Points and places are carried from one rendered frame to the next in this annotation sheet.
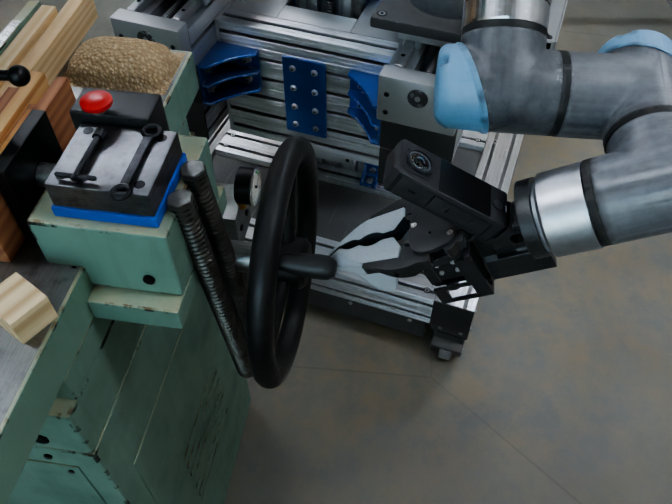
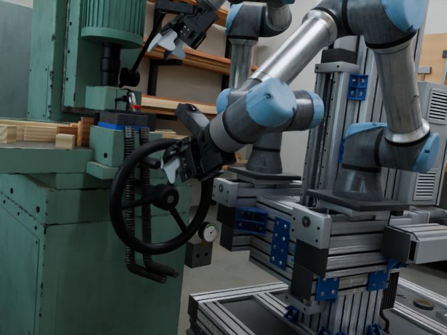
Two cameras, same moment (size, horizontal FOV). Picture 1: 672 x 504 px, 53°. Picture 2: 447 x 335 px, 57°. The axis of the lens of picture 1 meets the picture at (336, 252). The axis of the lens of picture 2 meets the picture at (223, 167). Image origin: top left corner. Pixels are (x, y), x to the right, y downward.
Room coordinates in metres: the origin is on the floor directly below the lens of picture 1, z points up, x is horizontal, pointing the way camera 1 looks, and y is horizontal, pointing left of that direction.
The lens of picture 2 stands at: (-0.19, -0.67, 1.01)
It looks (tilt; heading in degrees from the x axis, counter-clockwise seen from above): 7 degrees down; 39
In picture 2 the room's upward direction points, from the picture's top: 6 degrees clockwise
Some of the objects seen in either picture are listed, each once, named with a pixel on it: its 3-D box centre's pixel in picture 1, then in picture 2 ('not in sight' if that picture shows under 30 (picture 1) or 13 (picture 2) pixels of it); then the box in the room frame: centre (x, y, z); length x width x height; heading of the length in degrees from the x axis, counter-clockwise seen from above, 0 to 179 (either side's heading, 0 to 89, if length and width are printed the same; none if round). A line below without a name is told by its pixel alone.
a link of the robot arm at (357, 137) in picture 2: not in sight; (366, 143); (1.06, -0.20, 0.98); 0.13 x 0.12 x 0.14; 84
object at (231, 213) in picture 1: (210, 214); (191, 248); (0.77, 0.21, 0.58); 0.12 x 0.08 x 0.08; 81
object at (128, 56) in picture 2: not in sight; (124, 48); (0.72, 0.58, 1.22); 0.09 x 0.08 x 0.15; 81
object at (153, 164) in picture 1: (119, 151); (130, 118); (0.48, 0.20, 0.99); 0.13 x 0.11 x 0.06; 171
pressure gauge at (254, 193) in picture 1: (245, 189); (207, 234); (0.76, 0.14, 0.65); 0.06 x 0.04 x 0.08; 171
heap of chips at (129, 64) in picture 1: (119, 56); not in sight; (0.73, 0.27, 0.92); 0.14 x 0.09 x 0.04; 81
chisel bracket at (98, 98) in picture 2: not in sight; (106, 101); (0.54, 0.41, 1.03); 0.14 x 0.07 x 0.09; 81
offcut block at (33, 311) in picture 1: (19, 307); (65, 141); (0.35, 0.29, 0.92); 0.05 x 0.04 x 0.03; 53
